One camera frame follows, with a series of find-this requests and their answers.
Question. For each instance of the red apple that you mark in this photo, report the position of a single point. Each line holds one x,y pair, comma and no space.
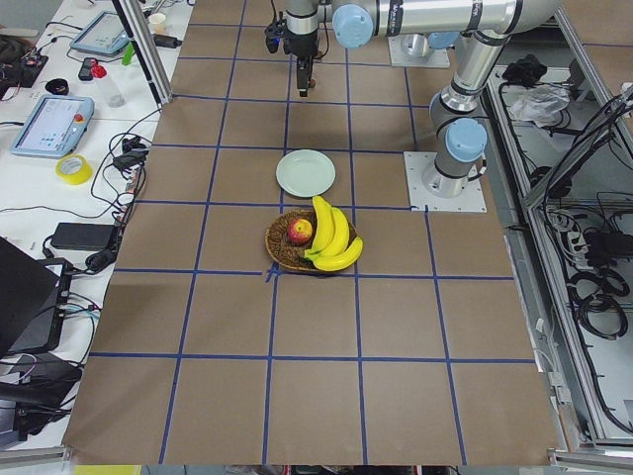
299,232

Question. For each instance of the light green round plate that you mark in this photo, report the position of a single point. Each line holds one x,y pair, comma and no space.
305,173

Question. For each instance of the far teach pendant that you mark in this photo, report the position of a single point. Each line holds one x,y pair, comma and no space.
105,35

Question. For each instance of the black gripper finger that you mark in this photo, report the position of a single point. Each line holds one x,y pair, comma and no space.
311,80
303,75

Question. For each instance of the black laptop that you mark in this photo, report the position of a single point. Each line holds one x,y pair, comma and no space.
33,292

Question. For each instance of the aluminium frame post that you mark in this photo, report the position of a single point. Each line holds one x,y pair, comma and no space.
138,32

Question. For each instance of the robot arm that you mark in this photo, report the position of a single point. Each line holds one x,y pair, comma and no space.
489,26

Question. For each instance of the paper cup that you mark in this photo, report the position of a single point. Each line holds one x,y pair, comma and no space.
158,23

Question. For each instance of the teach pendant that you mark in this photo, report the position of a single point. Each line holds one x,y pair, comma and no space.
55,127
105,35

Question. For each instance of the clear bottle red cap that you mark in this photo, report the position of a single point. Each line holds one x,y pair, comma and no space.
109,89

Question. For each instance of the brown wicker basket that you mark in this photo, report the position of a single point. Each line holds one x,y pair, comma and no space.
292,256

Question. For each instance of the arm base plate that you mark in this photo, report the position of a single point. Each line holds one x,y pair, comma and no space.
429,190
417,50

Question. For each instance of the black power adapter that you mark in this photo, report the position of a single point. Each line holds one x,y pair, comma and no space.
78,236

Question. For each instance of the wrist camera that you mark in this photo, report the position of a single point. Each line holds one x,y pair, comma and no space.
274,34

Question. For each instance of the yellow tape roll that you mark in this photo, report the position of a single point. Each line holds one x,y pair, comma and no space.
74,169

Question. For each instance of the green marker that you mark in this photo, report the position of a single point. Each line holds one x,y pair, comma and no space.
128,54

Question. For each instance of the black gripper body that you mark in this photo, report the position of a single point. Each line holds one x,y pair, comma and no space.
303,45

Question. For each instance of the near teach pendant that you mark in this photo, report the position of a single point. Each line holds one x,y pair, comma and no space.
55,127

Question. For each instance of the yellow banana bunch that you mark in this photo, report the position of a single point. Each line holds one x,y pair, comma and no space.
331,249

